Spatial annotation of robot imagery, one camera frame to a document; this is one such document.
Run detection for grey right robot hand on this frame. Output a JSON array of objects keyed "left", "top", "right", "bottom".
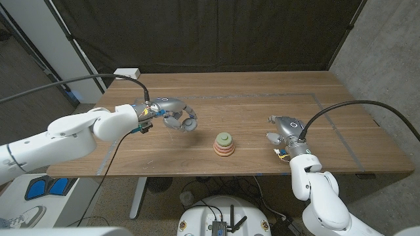
[{"left": 266, "top": 115, "right": 312, "bottom": 158}]

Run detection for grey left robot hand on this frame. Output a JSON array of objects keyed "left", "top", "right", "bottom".
[{"left": 141, "top": 97, "right": 199, "bottom": 133}]

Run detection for small grey hanoi disk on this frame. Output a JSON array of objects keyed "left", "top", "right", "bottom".
[{"left": 182, "top": 117, "right": 198, "bottom": 132}]

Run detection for green hanoi disk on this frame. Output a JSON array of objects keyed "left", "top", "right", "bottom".
[{"left": 215, "top": 132, "right": 234, "bottom": 148}]

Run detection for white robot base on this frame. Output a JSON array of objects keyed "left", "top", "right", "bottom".
[{"left": 176, "top": 195, "right": 272, "bottom": 236}]

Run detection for grey tape outline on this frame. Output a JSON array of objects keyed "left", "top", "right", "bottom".
[{"left": 96, "top": 92, "right": 367, "bottom": 176}]

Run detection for white power strip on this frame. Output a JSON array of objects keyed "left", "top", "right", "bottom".
[{"left": 113, "top": 68, "right": 141, "bottom": 81}]

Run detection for dark round floor fan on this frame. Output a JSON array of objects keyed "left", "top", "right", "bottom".
[{"left": 146, "top": 176, "right": 173, "bottom": 193}]

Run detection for black backdrop cloth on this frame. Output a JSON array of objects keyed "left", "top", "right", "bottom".
[{"left": 49, "top": 0, "right": 367, "bottom": 88}]

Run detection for grey round floor object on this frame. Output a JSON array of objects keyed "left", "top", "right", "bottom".
[{"left": 179, "top": 191, "right": 195, "bottom": 207}]

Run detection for white table leg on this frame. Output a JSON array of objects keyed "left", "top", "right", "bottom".
[{"left": 129, "top": 176, "right": 148, "bottom": 220}]

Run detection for black power adapter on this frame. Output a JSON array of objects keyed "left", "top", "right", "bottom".
[{"left": 271, "top": 216, "right": 305, "bottom": 236}]

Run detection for black backdrop stand pole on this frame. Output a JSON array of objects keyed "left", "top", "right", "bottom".
[
  {"left": 326, "top": 0, "right": 368, "bottom": 70},
  {"left": 43, "top": 0, "right": 108, "bottom": 93}
]

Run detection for grey antenna radio module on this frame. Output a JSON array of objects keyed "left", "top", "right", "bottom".
[{"left": 211, "top": 205, "right": 249, "bottom": 236}]

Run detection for blue black foot pedal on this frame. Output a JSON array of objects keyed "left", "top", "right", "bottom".
[{"left": 25, "top": 175, "right": 78, "bottom": 201}]

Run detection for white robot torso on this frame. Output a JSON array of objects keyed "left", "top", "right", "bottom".
[{"left": 0, "top": 226, "right": 134, "bottom": 236}]

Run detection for grey white sneaker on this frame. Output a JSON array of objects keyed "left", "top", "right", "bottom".
[{"left": 0, "top": 205, "right": 47, "bottom": 229}]

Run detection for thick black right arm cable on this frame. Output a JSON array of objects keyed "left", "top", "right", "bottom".
[{"left": 298, "top": 100, "right": 420, "bottom": 142}]

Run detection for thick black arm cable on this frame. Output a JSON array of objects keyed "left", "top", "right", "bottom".
[
  {"left": 298, "top": 100, "right": 420, "bottom": 142},
  {"left": 0, "top": 73, "right": 151, "bottom": 104}
]

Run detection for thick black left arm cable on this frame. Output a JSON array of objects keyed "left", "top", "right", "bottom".
[{"left": 0, "top": 73, "right": 151, "bottom": 104}]

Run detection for light grey floor cable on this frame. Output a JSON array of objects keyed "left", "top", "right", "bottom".
[{"left": 252, "top": 175, "right": 288, "bottom": 220}]

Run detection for thin black left wrist cable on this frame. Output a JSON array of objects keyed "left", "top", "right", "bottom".
[{"left": 65, "top": 132, "right": 132, "bottom": 227}]

